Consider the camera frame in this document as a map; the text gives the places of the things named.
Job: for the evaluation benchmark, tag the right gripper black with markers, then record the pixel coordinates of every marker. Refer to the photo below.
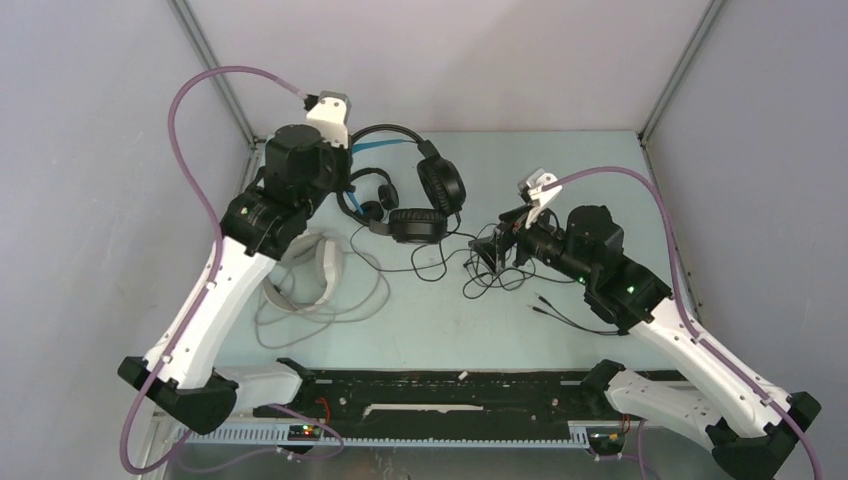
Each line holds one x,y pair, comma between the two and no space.
510,230

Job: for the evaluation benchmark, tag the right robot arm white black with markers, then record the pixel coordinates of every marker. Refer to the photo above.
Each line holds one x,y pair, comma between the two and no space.
749,425

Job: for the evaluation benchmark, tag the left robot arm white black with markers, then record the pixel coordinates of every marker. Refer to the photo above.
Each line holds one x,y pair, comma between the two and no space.
303,164

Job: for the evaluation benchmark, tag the white gaming headphones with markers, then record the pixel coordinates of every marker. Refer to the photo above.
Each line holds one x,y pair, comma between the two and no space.
303,286

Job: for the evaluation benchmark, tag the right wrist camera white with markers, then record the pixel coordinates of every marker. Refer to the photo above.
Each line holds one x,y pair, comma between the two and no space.
538,189

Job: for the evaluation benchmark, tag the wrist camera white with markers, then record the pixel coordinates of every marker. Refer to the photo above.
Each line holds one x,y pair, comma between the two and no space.
538,189
329,116

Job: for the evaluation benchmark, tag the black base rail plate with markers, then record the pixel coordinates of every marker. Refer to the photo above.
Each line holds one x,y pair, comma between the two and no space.
473,405

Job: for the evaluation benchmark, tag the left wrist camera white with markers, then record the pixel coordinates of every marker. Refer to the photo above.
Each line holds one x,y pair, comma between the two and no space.
329,116

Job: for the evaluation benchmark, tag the white slotted cable duct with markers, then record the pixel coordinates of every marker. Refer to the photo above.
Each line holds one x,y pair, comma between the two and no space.
302,435

